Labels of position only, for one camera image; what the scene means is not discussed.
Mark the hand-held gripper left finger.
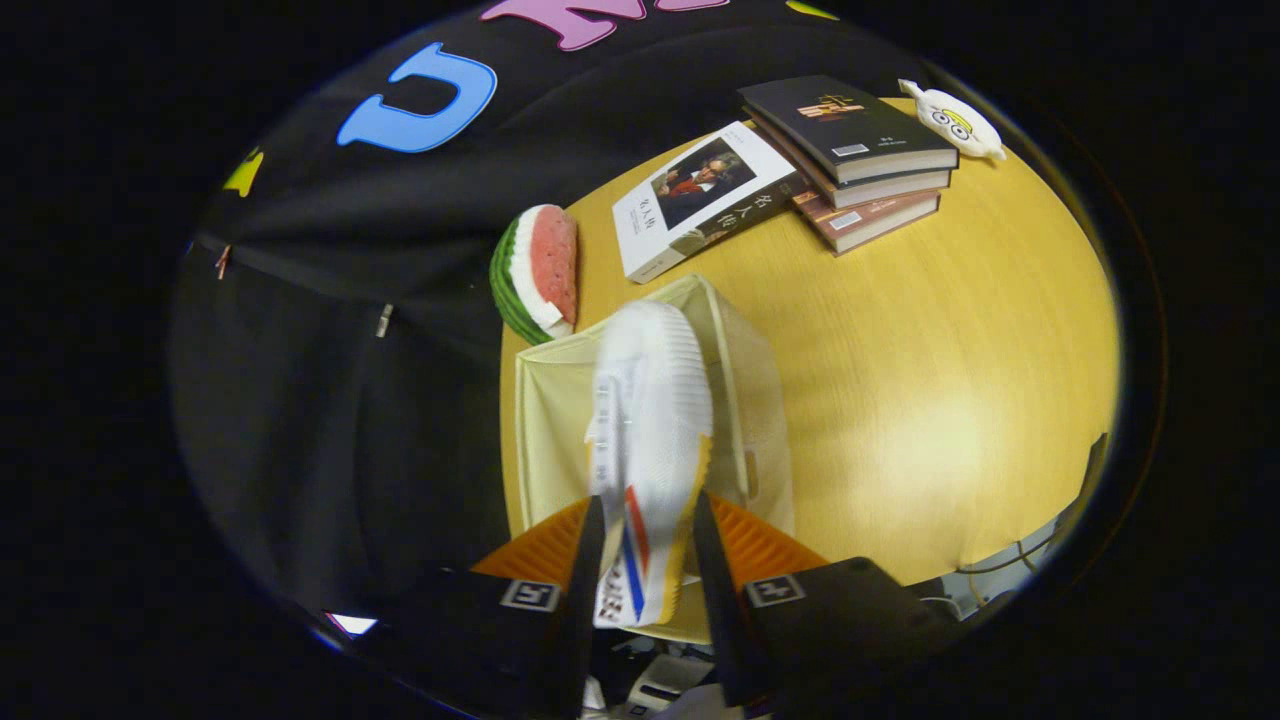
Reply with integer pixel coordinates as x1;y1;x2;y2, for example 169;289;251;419
375;495;608;720

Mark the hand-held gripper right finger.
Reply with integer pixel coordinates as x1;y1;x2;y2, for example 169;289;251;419
692;490;956;716

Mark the cream fabric storage box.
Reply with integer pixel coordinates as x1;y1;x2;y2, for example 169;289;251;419
515;273;798;646

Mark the white canvas shoe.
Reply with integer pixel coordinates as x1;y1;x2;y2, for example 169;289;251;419
585;300;716;631

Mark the small black block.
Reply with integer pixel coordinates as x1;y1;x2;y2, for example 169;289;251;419
1083;433;1110;503

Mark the watermelon slice toy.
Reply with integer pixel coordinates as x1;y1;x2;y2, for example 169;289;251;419
489;204;580;347

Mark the brown cover book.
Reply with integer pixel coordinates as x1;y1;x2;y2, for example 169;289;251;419
805;205;941;257
790;188;943;231

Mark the dark maroon book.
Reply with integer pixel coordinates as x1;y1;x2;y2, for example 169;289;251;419
745;105;953;211

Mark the white portrait cover book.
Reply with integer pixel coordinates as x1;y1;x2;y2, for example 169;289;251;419
611;121;809;285

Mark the black hardcover book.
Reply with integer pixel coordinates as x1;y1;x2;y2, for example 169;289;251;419
738;75;959;186

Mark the white plush toy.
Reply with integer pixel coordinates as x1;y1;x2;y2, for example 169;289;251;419
898;78;1007;163

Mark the black cable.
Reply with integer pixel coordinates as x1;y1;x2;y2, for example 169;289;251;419
958;538;1057;579

